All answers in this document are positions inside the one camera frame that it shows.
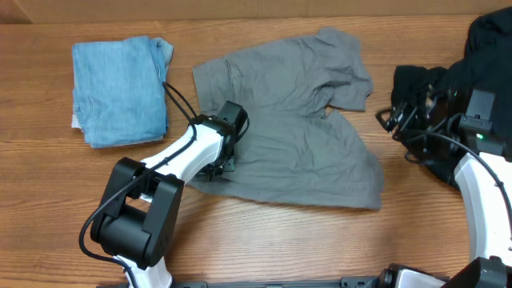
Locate black garment pile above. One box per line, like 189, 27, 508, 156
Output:
390, 8, 511, 187

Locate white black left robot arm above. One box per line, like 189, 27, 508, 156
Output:
79, 115, 246, 287

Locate grey shorts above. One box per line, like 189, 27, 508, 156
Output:
190, 28, 384, 210

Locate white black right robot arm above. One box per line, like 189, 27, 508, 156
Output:
375, 90, 511, 287

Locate folded blue denim jeans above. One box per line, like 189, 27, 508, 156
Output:
71, 36, 174, 148

